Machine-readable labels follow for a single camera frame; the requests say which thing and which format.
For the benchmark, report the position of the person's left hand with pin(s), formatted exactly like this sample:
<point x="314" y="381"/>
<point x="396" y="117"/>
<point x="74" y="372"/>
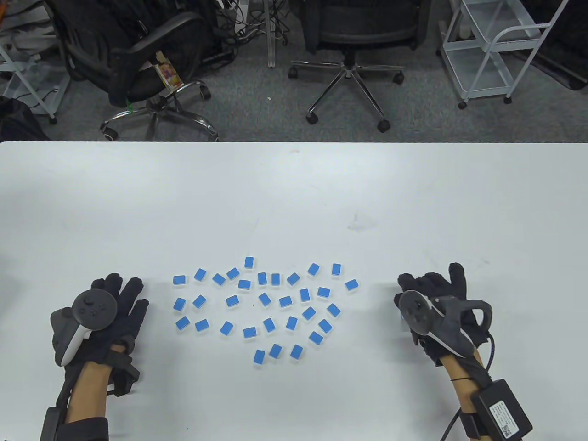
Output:
<point x="126" y="326"/>

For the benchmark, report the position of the person's right hand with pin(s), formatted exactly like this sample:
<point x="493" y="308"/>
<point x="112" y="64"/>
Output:
<point x="432" y="282"/>

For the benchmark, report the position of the blue mahjong tiles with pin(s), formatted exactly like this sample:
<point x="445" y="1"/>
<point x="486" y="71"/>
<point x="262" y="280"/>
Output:
<point x="285" y="301"/>

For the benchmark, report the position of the plain black forearm box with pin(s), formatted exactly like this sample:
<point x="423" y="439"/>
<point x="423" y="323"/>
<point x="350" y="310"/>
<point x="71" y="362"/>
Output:
<point x="53" y="426"/>

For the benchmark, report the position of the person's left forearm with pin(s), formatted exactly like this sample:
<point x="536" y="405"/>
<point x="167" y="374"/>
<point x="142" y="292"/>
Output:
<point x="88" y="394"/>

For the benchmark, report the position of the person's right forearm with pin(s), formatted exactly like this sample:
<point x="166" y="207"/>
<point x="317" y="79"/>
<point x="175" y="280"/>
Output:
<point x="455" y="367"/>

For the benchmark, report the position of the black box with white label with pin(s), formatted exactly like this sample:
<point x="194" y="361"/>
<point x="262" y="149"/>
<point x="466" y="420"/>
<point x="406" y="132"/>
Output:
<point x="503" y="411"/>

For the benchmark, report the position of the white metal cart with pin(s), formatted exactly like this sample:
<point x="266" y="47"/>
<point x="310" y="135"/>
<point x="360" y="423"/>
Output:
<point x="477" y="76"/>

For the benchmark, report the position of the black bag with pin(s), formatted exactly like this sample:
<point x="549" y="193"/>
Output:
<point x="18" y="121"/>

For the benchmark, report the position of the white metal rack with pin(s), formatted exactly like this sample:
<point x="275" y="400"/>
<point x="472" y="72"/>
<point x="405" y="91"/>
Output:
<point x="43" y="98"/>

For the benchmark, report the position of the colourful snack packet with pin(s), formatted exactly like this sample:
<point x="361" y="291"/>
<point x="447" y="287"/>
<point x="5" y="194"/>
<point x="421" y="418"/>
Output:
<point x="167" y="73"/>

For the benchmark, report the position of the black flat case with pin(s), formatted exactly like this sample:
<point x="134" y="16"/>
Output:
<point x="567" y="59"/>

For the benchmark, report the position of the black mesh office chair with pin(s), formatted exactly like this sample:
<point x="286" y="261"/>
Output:
<point x="363" y="27"/>

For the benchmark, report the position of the black chair with chrome base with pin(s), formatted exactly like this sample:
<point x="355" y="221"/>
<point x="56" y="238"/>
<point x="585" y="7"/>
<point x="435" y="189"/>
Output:
<point x="138" y="59"/>

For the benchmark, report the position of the grey crumpled cloth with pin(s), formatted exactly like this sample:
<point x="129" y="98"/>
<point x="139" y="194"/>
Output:
<point x="20" y="34"/>

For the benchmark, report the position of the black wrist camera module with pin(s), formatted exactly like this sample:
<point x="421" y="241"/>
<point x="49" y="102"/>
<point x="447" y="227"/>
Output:
<point x="124" y="374"/>
<point x="434" y="353"/>

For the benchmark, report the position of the white desk leg post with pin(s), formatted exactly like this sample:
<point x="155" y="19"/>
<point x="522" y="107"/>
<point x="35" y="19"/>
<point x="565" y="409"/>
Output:
<point x="272" y="36"/>

